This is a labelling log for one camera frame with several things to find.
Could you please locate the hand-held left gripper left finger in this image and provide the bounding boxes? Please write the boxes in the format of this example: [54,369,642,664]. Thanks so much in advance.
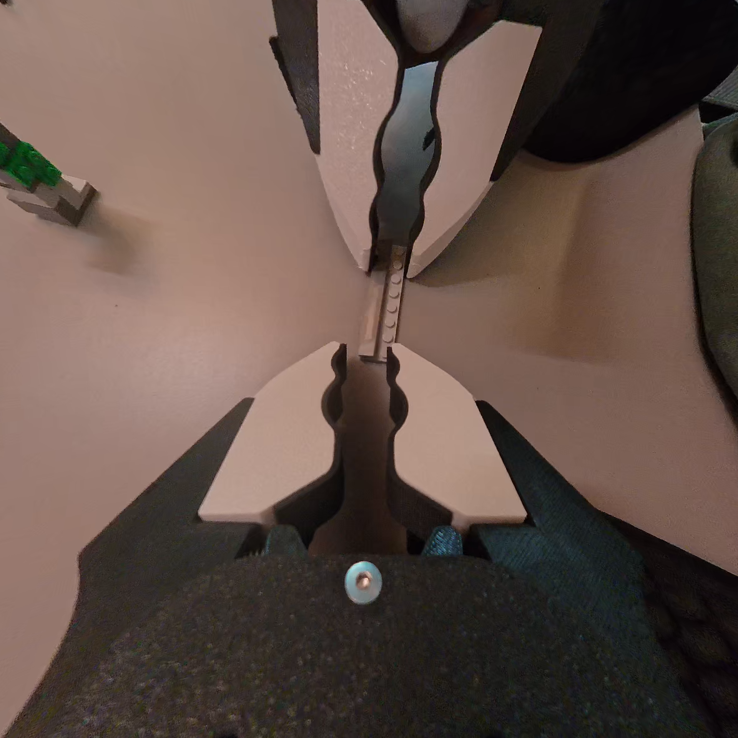
[199,342,347,522]

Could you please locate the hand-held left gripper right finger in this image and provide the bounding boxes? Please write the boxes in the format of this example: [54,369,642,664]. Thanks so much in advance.
[387,344,528,528]

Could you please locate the bright green corner plate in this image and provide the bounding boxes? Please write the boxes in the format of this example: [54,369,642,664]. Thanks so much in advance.
[0,139,62,192]

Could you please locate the grey white brick column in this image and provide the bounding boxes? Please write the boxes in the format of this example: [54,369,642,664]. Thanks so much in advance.
[0,121,100,227]

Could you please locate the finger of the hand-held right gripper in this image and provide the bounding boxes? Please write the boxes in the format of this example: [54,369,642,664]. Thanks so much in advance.
[314,0,406,274]
[404,21,544,280]

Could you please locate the long light grey plate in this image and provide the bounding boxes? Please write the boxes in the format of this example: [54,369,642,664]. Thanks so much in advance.
[358,240,414,362]

